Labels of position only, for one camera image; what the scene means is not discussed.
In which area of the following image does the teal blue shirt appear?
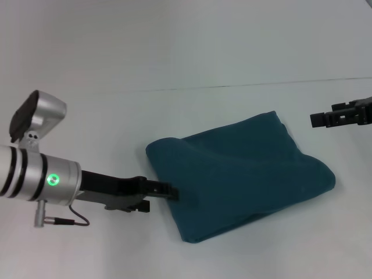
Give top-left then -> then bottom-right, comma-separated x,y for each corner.
145,110 -> 337,245

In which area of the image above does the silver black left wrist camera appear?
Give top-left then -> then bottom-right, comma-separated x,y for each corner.
8,89 -> 68,144

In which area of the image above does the dark left gripper cable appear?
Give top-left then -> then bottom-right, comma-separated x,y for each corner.
33,199 -> 91,229

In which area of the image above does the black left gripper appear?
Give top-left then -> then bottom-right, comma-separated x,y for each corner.
76,169 -> 181,215

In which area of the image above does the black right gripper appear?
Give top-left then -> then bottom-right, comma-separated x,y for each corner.
309,95 -> 372,129

